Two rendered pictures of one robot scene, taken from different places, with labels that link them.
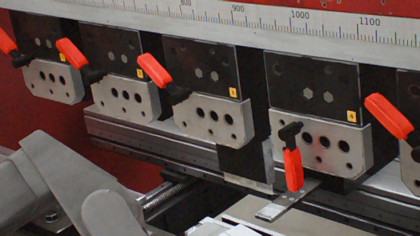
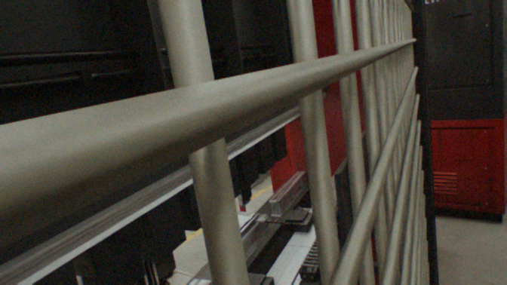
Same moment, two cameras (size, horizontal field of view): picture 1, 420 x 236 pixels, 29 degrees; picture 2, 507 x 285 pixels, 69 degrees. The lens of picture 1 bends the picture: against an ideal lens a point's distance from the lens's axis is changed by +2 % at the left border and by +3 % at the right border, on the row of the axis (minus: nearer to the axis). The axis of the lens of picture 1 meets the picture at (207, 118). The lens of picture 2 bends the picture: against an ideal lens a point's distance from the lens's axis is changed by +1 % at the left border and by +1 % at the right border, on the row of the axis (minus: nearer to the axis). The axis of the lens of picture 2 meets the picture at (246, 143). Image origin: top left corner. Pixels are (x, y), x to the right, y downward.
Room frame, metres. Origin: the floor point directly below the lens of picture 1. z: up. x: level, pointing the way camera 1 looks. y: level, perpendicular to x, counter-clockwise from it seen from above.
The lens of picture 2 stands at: (0.68, -1.56, 1.70)
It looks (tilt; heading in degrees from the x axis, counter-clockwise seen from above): 12 degrees down; 72
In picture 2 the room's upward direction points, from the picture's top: 9 degrees counter-clockwise
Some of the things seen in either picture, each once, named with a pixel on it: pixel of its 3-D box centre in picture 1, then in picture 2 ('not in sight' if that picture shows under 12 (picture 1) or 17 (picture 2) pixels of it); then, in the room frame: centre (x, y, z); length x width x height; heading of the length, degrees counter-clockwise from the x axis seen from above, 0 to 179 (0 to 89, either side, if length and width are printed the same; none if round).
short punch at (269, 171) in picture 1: (245, 160); (244, 194); (1.13, -0.05, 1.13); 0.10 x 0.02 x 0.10; 44
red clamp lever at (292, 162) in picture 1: (294, 156); not in sight; (0.98, -0.11, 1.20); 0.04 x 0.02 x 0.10; 134
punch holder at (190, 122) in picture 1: (221, 82); (242, 166); (1.15, -0.03, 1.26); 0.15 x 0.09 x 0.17; 44
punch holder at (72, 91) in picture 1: (60, 50); (274, 143); (1.44, 0.25, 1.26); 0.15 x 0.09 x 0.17; 44
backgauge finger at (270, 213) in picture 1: (308, 180); (282, 219); (1.26, -0.16, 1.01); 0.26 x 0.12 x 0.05; 134
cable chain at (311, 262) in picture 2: not in sight; (322, 246); (1.26, -0.48, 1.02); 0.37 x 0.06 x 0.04; 44
